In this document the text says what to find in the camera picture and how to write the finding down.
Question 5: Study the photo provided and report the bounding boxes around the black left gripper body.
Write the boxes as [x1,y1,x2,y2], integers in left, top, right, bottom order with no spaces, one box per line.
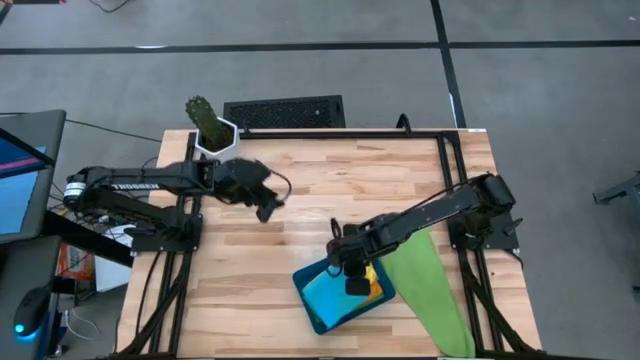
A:
[214,158,274,207]

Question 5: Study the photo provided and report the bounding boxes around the black computer mouse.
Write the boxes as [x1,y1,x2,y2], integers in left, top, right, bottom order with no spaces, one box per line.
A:
[13,285,51,339]

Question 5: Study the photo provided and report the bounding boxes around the black keyboard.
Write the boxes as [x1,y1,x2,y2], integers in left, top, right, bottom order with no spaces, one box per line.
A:
[223,94,347,130]

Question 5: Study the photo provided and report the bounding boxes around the computer monitor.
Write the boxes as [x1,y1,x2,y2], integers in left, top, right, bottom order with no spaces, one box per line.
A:
[0,109,67,245]

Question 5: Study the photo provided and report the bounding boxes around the black desk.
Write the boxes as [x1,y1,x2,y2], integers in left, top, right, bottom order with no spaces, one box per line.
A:
[0,234,64,360]

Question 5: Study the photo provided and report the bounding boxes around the yellow microfiber towel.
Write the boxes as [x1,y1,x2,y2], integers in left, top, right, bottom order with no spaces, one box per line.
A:
[364,264,384,291]

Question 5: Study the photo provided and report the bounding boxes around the blue microfiber towel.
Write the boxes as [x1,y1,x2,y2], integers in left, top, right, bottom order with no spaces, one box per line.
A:
[301,277,374,329]

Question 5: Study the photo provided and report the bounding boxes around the teal plastic bin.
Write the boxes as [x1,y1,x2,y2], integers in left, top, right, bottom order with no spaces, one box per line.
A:
[292,257,396,335]

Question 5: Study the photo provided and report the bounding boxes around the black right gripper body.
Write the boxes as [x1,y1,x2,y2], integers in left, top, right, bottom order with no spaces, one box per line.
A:
[325,224,386,279]

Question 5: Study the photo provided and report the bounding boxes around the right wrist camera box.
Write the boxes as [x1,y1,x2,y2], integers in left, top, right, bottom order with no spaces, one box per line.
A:
[343,276,372,297]

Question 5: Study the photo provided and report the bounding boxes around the black aluminium table frame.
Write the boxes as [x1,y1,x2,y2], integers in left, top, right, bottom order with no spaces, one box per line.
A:
[117,128,546,360]

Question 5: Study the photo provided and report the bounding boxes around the orange printed bag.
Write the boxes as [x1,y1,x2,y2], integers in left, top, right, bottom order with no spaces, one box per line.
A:
[57,243,96,281]

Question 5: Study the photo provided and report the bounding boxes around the green microfiber towel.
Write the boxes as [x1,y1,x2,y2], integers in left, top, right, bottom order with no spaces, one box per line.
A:
[380,229,476,359]

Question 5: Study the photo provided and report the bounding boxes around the green cactus plant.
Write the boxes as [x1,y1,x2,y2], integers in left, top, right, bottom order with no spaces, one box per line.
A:
[184,95,231,151]

